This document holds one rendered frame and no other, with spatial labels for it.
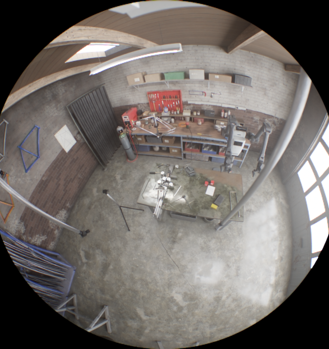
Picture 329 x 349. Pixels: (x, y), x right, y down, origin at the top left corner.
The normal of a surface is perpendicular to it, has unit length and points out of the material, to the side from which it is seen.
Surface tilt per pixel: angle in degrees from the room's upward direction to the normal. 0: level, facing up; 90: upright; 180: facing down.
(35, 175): 90
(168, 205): 0
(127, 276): 0
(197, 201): 0
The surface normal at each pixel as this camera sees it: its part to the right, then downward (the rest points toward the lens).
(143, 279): -0.14, -0.61
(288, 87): -0.27, 0.79
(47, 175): 0.95, 0.14
